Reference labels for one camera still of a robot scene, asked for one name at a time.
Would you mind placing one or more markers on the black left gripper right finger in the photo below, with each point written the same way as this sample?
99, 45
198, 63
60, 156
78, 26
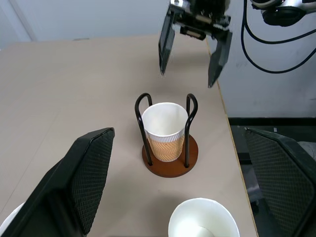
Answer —
286, 177

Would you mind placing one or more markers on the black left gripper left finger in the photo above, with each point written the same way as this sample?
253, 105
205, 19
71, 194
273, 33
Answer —
61, 187

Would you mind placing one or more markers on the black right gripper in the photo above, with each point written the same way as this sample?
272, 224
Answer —
205, 19

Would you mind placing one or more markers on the white and brown paper cup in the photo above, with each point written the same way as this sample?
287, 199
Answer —
164, 123

